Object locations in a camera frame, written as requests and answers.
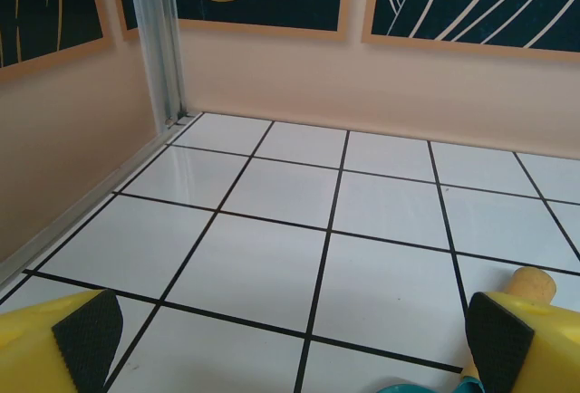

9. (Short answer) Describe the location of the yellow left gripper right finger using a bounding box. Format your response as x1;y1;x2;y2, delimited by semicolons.
465;292;580;393

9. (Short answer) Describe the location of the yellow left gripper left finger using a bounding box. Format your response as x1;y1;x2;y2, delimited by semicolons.
0;289;124;393

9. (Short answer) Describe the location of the tulip bouquet in vase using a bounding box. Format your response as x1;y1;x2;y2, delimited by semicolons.
0;114;203;294

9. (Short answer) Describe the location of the teal garden fork wooden handle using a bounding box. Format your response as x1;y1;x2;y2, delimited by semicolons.
378;266;557;393

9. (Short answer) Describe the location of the aluminium corner post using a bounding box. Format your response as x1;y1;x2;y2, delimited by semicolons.
125;0;194;127

